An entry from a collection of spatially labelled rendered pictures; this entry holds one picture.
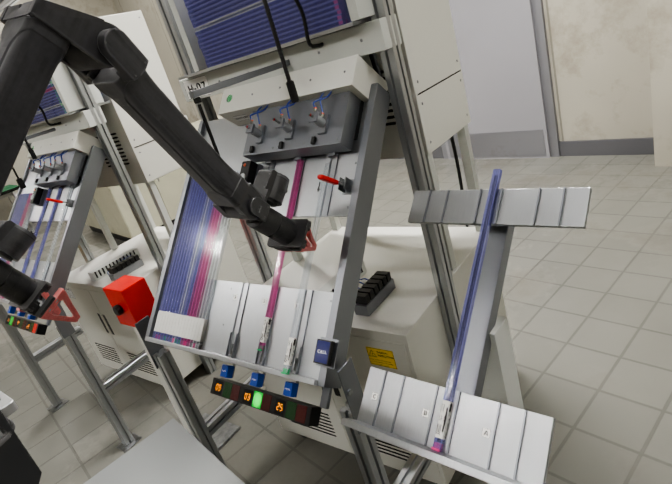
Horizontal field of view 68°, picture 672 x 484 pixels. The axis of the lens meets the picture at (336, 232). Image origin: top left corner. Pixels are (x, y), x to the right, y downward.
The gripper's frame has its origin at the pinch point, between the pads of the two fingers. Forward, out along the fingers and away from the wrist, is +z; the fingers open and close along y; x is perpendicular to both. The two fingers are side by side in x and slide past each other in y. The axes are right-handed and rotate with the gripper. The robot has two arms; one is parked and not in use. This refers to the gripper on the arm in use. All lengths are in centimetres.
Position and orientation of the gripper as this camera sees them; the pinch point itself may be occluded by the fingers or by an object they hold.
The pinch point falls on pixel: (311, 246)
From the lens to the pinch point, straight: 116.7
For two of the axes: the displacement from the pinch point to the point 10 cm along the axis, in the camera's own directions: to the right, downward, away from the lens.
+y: -8.1, -0.1, 5.8
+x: -2.1, 9.3, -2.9
